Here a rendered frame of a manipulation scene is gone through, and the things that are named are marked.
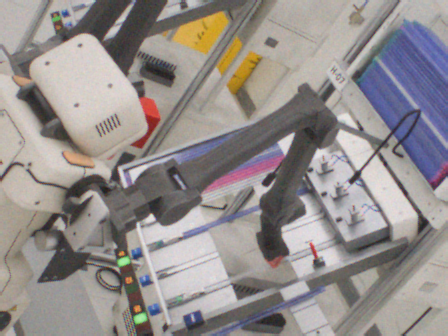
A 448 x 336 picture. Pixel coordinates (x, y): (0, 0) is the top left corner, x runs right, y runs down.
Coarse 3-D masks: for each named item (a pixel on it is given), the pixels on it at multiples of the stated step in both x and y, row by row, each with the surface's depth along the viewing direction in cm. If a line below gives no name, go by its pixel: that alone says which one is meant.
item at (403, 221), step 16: (336, 144) 233; (352, 144) 228; (368, 144) 227; (352, 160) 223; (368, 176) 218; (384, 176) 218; (384, 192) 213; (400, 192) 213; (384, 208) 209; (400, 208) 209; (400, 224) 206; (416, 224) 209
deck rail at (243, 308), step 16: (400, 240) 210; (368, 256) 207; (384, 256) 210; (320, 272) 206; (336, 272) 207; (352, 272) 210; (272, 288) 204; (240, 304) 202; (256, 304) 204; (272, 304) 206; (208, 320) 201; (224, 320) 203
